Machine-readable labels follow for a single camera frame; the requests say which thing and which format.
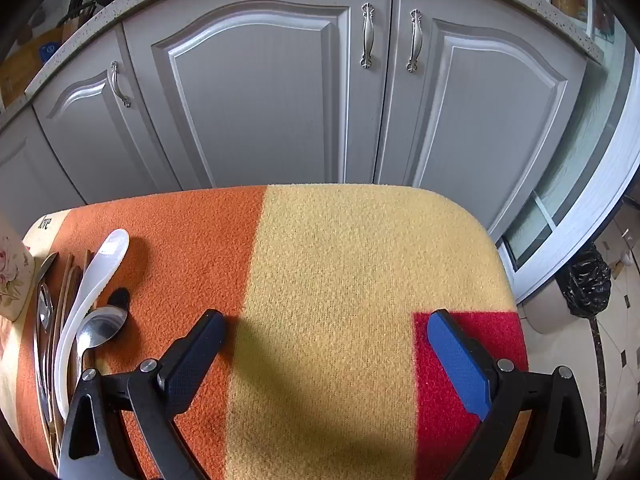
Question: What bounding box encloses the wooden cutting board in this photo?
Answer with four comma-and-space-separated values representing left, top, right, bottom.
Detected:
0, 25, 66, 106

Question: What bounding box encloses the metal cabinet handle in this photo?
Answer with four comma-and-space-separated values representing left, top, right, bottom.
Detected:
406, 8, 423, 73
110, 61, 132, 109
360, 2, 376, 69

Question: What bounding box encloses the teal-topped white utensil holder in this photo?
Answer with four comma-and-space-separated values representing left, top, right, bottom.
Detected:
0, 212, 37, 322

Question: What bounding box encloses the orange yellow red printed blanket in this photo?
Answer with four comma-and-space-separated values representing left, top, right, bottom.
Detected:
0, 183, 531, 480

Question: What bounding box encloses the metal spoon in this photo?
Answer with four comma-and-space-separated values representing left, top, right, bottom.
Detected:
75, 305, 129, 376
32, 252, 60, 291
34, 282, 56, 426

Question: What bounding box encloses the bin with black bag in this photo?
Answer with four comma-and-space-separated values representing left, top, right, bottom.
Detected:
527, 247, 613, 336

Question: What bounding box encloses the wooden knife block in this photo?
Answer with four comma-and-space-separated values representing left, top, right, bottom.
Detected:
57, 0, 98, 28

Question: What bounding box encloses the white plastic spoon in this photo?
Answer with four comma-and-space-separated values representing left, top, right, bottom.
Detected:
54, 229, 131, 420

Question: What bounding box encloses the speckled stone countertop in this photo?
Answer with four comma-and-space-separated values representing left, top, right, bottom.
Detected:
0, 0, 607, 128

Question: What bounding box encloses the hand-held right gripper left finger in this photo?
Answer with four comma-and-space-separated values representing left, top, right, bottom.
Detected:
57, 310, 226, 480

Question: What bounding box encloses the white framed glass door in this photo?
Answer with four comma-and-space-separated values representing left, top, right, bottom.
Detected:
500, 35, 640, 306

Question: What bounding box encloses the grey cabinet door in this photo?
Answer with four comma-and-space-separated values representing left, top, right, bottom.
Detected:
122, 0, 394, 196
31, 25, 183, 206
372, 0, 588, 243
0, 107, 88, 241

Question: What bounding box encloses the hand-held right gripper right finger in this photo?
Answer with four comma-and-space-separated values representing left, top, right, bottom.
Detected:
426, 309, 596, 480

